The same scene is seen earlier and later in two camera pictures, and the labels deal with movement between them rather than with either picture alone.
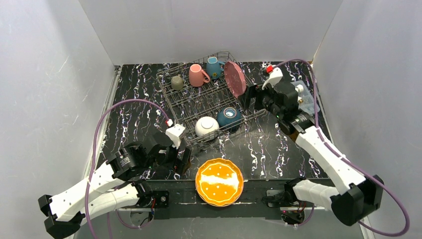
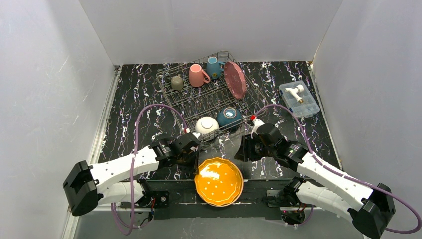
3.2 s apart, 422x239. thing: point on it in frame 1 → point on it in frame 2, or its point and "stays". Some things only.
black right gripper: [256, 97] → [247, 149]
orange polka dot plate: [219, 182] stays
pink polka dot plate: [235, 78] stays
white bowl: [207, 127] stays
